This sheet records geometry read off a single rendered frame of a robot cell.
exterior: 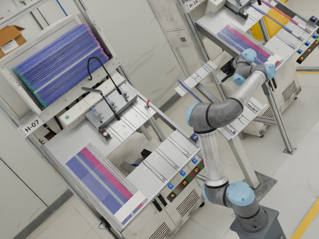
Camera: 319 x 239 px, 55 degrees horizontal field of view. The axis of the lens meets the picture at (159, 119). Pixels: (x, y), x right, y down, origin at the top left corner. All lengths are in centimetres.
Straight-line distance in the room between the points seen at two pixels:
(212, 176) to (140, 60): 258
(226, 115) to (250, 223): 55
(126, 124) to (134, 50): 198
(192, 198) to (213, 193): 91
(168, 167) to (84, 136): 56
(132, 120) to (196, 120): 67
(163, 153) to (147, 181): 20
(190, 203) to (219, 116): 124
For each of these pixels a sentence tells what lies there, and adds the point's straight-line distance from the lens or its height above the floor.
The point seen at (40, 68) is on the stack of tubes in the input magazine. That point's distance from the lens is 190.
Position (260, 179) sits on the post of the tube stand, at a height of 1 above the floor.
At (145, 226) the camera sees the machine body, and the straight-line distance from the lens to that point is 231.
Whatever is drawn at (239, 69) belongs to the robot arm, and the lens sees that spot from 172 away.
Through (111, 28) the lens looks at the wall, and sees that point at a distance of 374.
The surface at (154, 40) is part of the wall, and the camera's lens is 403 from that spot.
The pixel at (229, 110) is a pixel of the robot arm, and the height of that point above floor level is 114.
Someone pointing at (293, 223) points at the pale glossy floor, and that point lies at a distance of 233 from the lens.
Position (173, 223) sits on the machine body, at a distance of 246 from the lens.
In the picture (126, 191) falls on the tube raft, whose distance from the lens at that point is 184.
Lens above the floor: 186
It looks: 27 degrees down
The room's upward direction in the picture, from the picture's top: 31 degrees counter-clockwise
